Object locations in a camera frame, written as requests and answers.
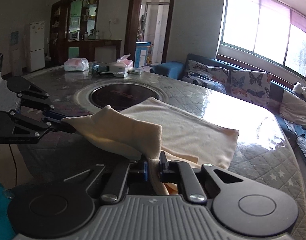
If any pink tissue pack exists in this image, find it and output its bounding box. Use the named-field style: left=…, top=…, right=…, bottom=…
left=64, top=58, right=89, bottom=72

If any grey plain pillow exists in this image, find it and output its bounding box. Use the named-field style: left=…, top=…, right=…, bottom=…
left=280, top=90, right=306, bottom=127

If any white tissue box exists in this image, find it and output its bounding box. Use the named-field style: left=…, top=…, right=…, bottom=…
left=109, top=54, right=133, bottom=78

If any black induction cooktop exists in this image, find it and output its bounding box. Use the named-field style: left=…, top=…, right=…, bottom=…
left=89, top=83, right=160, bottom=112

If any blue white small cabinet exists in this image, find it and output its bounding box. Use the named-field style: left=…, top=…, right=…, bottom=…
left=134, top=42, right=151, bottom=68

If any blue sofa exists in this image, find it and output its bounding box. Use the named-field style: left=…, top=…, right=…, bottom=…
left=150, top=54, right=306, bottom=165

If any green card box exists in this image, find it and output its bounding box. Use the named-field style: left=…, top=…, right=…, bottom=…
left=128, top=68, right=142, bottom=75

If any quilted star tablecloth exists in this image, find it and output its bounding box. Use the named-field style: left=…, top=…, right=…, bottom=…
left=27, top=67, right=306, bottom=239

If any butterfly pillow upright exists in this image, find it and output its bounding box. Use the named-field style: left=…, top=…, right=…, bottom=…
left=230, top=70, right=271, bottom=108

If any teal black strap device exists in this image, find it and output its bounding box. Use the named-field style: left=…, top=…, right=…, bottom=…
left=92, top=63, right=113, bottom=76

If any window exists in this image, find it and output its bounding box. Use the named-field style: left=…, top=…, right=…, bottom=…
left=221, top=0, right=306, bottom=79

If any dark wooden cabinet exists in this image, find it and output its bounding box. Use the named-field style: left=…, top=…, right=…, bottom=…
left=48, top=0, right=121, bottom=65

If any cream sweatshirt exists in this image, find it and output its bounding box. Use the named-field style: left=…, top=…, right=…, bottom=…
left=62, top=98, right=239, bottom=195

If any butterfly pillow lying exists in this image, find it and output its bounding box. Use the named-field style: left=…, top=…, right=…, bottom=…
left=182, top=60, right=229, bottom=94

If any white refrigerator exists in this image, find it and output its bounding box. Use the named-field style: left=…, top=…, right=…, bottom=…
left=26, top=22, right=45, bottom=73

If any panda plush toy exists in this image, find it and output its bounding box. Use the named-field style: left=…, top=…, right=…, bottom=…
left=293, top=81, right=306, bottom=97

